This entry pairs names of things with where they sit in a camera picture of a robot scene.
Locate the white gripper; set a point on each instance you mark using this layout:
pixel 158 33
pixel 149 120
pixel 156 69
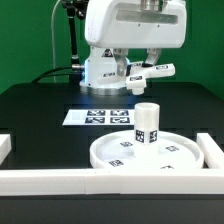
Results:
pixel 135 24

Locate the white cross-shaped table base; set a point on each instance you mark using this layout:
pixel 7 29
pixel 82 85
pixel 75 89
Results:
pixel 136 76

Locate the white round table top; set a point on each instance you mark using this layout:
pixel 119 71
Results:
pixel 116 150

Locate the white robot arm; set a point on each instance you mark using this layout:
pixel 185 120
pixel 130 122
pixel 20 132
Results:
pixel 101 61

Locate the white marker sheet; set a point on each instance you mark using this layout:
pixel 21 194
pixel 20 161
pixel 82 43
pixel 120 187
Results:
pixel 76 117

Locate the white U-shaped boundary fence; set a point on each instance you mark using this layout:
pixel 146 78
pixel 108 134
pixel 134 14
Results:
pixel 209 180

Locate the black camera stand pole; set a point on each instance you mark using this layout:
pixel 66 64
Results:
pixel 75 9

